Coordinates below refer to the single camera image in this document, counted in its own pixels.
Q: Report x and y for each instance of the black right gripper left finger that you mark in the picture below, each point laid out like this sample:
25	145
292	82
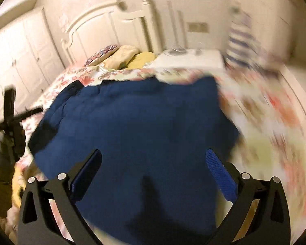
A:
37	224

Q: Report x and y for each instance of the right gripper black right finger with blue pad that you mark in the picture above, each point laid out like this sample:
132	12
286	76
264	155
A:
259	212

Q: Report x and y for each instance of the navy blue puffer jacket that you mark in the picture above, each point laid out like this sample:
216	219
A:
154	186

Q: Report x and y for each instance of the black gloved left hand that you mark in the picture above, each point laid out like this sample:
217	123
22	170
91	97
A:
12	147

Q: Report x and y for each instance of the white wardrobe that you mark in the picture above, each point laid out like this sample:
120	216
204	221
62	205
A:
28	59

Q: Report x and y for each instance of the floral bed sheet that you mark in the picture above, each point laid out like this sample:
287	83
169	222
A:
262	105

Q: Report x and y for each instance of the patterned round cushion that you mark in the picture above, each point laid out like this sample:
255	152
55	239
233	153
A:
101	55

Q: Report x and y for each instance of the cream floral pillow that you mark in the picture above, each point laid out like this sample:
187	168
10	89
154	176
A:
120	58

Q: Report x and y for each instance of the white window sill cabinet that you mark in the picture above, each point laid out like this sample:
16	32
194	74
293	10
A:
295	75

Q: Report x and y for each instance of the yellow pillow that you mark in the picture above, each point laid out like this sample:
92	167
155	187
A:
139	60

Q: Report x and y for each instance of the white wooden headboard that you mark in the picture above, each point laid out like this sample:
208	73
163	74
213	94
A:
107	24

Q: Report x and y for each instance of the nautical striped curtain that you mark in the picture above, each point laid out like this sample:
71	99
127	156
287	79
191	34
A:
242	52

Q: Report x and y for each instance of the white nightstand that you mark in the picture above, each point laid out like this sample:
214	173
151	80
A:
205	59

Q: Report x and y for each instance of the white floor lamp pole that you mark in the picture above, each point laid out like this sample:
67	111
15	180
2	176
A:
177	50

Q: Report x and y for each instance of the paper notices on wall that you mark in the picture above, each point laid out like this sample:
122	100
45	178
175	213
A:
63	22

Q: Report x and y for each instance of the wall socket panel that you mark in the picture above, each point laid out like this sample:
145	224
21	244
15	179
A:
198	27

